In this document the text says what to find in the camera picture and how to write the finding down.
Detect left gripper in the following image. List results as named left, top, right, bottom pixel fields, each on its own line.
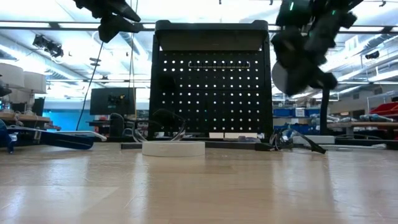
left=74, top=0, right=144, bottom=44

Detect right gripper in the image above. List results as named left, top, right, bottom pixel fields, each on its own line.
left=271, top=27, right=338, bottom=96

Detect black and silver level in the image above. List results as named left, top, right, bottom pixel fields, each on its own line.
left=119, top=141, right=274, bottom=152

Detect white masking tape roll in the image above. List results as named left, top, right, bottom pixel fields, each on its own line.
left=142, top=140, right=206, bottom=157

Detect white desk lamp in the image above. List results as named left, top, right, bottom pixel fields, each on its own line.
left=271, top=61, right=336, bottom=146

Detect blue storage bins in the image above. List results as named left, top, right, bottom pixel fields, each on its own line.
left=273, top=107, right=321, bottom=134

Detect wooden workbench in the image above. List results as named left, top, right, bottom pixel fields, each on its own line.
left=326, top=121, right=398, bottom=139

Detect black ceiling fixture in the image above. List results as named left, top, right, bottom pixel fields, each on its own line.
left=32, top=34, right=65, bottom=58

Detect red bin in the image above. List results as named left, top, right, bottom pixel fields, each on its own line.
left=368, top=101, right=398, bottom=118

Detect black monitor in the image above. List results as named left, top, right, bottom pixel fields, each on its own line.
left=90, top=88, right=137, bottom=116

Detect black office chair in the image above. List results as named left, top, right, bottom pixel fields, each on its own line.
left=109, top=112, right=125, bottom=138

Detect black pegboard cart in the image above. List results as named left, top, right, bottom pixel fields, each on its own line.
left=148, top=19, right=274, bottom=141

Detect blue caulking gun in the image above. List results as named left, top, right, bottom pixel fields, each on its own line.
left=0, top=118, right=108, bottom=153

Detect black hanging cable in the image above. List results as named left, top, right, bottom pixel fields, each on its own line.
left=76, top=42, right=105, bottom=131

